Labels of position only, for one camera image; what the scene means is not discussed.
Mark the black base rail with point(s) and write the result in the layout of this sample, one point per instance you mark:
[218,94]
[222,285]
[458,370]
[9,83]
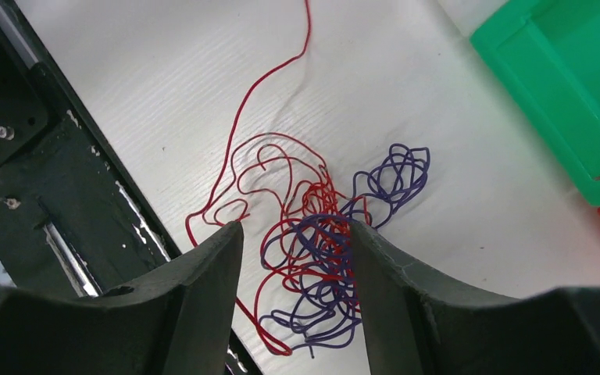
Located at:
[73,224]

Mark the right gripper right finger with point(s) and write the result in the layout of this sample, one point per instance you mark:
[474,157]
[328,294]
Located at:
[418,320]

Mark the green plastic bin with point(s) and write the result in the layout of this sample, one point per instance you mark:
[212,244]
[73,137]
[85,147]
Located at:
[547,55]

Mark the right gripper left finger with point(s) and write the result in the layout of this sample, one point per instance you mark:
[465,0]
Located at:
[175,319]

